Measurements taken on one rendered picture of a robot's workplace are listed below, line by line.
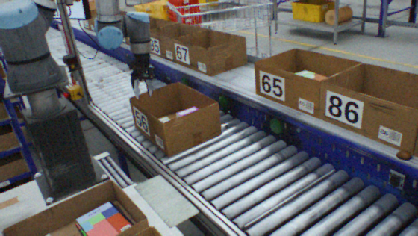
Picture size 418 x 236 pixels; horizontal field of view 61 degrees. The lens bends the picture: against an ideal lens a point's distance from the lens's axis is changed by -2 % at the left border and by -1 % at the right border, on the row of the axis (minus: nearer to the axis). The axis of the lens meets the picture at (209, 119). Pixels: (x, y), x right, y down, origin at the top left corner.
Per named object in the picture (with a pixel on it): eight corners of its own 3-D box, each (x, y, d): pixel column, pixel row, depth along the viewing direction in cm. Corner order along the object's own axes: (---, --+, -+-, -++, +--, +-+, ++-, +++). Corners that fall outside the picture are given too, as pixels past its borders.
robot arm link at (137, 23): (124, 11, 150) (147, 10, 153) (127, 40, 155) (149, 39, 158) (125, 13, 142) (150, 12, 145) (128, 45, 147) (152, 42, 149)
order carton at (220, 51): (175, 63, 237) (171, 38, 229) (210, 52, 251) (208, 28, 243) (209, 77, 207) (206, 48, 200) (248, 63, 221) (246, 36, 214)
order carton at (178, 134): (134, 127, 189) (128, 97, 181) (182, 109, 202) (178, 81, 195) (169, 157, 159) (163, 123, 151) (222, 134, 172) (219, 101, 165)
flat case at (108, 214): (100, 253, 108) (98, 249, 107) (76, 222, 121) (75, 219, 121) (138, 229, 115) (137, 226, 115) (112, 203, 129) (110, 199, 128)
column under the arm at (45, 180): (46, 206, 136) (17, 131, 121) (33, 176, 156) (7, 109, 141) (110, 178, 148) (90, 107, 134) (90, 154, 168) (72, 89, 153)
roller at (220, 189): (196, 203, 137) (195, 193, 134) (292, 151, 162) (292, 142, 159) (204, 210, 133) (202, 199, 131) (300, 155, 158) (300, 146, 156)
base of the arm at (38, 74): (7, 95, 121) (-3, 67, 116) (10, 77, 136) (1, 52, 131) (64, 81, 127) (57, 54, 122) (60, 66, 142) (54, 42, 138)
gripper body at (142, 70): (140, 84, 153) (137, 55, 149) (132, 78, 160) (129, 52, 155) (156, 80, 157) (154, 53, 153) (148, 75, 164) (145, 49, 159)
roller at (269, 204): (228, 231, 122) (226, 219, 120) (327, 169, 147) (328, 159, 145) (236, 239, 118) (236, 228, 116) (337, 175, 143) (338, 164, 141)
